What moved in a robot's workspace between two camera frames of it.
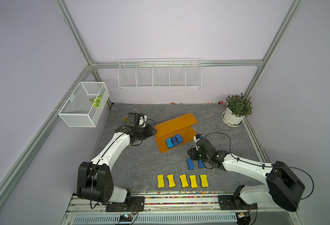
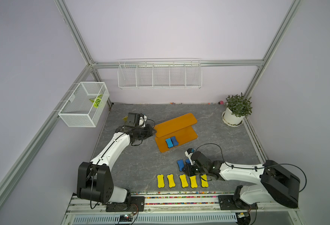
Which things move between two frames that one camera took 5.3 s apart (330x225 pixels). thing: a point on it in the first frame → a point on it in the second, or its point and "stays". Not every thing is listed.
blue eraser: x=169 y=143 stays
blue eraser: x=174 y=141 stays
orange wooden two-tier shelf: x=182 y=125 stays
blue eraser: x=179 y=138 → x=180 y=163
